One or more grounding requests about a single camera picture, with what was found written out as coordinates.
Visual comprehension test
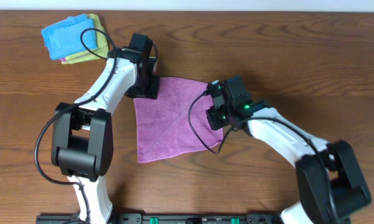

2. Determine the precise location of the purple microfibre cloth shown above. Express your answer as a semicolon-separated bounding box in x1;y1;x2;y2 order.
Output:
134;77;223;163

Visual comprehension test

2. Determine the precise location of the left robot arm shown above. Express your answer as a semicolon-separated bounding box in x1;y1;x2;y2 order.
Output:
51;33;159;223

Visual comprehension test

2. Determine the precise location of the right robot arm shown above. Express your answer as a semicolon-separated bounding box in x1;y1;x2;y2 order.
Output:
204;76;372;223

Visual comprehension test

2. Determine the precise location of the lower green folded cloth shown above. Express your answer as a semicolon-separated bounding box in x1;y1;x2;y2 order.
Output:
61;34;109;65

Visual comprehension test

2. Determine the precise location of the green folded cloth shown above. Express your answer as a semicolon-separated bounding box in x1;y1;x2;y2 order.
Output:
61;34;109;65
61;14;109;64

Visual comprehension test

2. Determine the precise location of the upper green folded cloth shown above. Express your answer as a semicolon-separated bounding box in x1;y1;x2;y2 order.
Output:
61;14;109;64

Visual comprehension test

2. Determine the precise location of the blue folded cloth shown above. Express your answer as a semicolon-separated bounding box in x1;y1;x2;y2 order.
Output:
41;14;95;60

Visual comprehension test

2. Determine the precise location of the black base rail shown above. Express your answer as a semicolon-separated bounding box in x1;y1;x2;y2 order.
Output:
35;212;352;224

